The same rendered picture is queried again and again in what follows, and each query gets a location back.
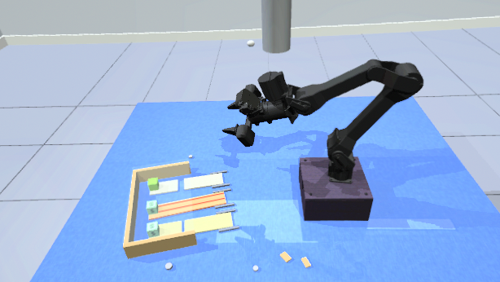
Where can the short grey cylinder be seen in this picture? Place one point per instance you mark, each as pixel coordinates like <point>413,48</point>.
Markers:
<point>168,266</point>

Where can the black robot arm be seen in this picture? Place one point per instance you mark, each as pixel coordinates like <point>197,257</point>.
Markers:
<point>401,81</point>

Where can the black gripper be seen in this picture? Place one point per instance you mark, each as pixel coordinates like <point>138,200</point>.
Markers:
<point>244,132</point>

